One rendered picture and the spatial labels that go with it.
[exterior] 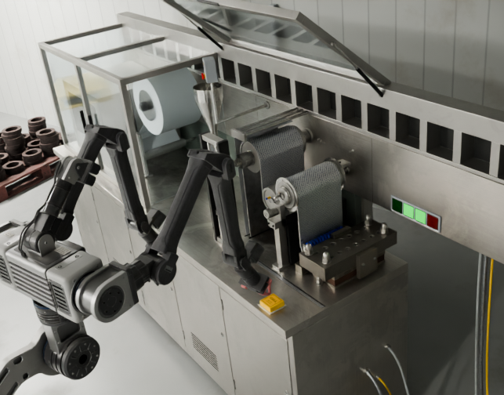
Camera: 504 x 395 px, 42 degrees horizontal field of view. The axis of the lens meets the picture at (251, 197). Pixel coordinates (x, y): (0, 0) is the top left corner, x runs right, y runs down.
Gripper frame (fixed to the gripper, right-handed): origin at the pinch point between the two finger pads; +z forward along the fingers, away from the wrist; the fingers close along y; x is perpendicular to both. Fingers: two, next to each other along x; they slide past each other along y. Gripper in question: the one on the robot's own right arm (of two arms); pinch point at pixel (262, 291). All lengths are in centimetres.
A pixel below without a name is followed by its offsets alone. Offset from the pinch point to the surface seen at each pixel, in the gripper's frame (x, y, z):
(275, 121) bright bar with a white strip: -72, 34, -5
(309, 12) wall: -227, 135, 81
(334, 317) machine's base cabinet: -8.8, -16.3, 29.5
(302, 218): -37.1, 6.3, 8.6
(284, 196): -39.6, 11.9, -1.7
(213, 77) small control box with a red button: -75, 62, -24
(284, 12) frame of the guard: -72, 2, -69
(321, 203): -47.3, 3.3, 11.3
